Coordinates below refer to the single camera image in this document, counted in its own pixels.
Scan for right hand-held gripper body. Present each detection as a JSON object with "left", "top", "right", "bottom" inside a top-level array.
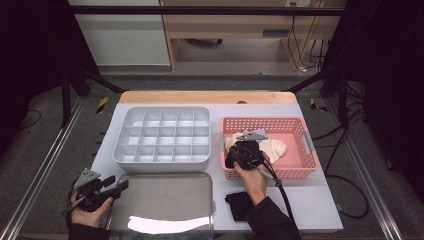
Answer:
[{"left": 234, "top": 131, "right": 269, "bottom": 171}]

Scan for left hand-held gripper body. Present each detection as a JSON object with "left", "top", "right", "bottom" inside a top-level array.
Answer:
[{"left": 70, "top": 167, "right": 118, "bottom": 213}]

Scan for light purple sock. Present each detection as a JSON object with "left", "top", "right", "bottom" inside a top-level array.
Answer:
[{"left": 240, "top": 128, "right": 268, "bottom": 141}]

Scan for black sock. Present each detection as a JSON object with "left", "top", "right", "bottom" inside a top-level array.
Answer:
[{"left": 224, "top": 191, "right": 255, "bottom": 223}]

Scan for pink perforated plastic basket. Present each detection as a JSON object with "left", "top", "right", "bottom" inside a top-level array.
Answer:
[{"left": 219, "top": 116, "right": 321, "bottom": 181}]

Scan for white divided organizer box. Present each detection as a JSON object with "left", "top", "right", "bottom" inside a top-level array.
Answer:
[{"left": 112, "top": 105, "right": 212, "bottom": 174}]

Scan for person's left hand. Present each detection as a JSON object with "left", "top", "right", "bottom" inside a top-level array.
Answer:
[{"left": 70, "top": 196, "right": 115, "bottom": 229}]

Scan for person's right hand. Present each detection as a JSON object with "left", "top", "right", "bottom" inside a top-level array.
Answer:
[{"left": 234, "top": 153, "right": 271, "bottom": 206}]

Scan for yellow and black tape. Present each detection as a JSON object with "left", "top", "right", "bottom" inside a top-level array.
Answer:
[
  {"left": 309, "top": 97, "right": 328, "bottom": 113},
  {"left": 95, "top": 96, "right": 110, "bottom": 115}
]

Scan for black metal stand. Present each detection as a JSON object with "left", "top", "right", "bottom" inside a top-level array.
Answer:
[
  {"left": 286, "top": 66, "right": 351, "bottom": 129},
  {"left": 59, "top": 63, "right": 126, "bottom": 128}
]

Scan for light wooden desk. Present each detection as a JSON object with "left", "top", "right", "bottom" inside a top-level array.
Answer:
[{"left": 159, "top": 0, "right": 348, "bottom": 72}]

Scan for white cabinet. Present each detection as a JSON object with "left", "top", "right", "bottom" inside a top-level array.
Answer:
[{"left": 68, "top": 0, "right": 172, "bottom": 67}]

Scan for black horizontal crossbar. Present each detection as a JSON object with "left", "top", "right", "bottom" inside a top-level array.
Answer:
[{"left": 68, "top": 5, "right": 346, "bottom": 17}]

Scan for dark curtain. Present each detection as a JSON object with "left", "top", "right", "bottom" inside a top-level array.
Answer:
[
  {"left": 0, "top": 0, "right": 101, "bottom": 161},
  {"left": 319, "top": 0, "right": 424, "bottom": 194}
]

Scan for left hand-held gripper cable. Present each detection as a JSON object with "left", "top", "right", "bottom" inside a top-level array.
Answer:
[{"left": 62, "top": 179, "right": 88, "bottom": 231}]

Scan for hand-held gripper cable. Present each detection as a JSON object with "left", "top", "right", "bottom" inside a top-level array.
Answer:
[
  {"left": 62, "top": 179, "right": 88, "bottom": 231},
  {"left": 256, "top": 156, "right": 297, "bottom": 224}
]

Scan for right hand-held gripper cable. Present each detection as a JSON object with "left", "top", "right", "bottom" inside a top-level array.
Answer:
[{"left": 256, "top": 156, "right": 297, "bottom": 224}]

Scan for metal floor rail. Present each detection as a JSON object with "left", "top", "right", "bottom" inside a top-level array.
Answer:
[
  {"left": 324, "top": 98, "right": 406, "bottom": 240},
  {"left": 0, "top": 96, "right": 86, "bottom": 240}
]

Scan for thin black floor cable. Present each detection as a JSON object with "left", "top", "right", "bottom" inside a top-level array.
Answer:
[{"left": 19, "top": 109, "right": 43, "bottom": 131}]

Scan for hanging cables under desk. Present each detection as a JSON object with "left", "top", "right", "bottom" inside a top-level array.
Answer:
[{"left": 288, "top": 1, "right": 331, "bottom": 73}]

